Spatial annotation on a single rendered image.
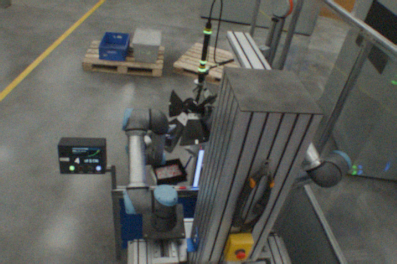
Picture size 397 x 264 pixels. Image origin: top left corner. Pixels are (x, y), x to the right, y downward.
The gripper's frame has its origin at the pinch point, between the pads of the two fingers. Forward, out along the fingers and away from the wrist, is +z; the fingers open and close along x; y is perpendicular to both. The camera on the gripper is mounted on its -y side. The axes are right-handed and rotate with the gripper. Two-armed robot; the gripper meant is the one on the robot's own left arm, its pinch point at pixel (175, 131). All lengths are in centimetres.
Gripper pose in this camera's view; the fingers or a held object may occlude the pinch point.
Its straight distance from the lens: 212.6
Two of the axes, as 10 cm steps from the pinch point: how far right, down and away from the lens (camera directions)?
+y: -7.1, -4.2, 5.7
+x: -0.5, 8.3, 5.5
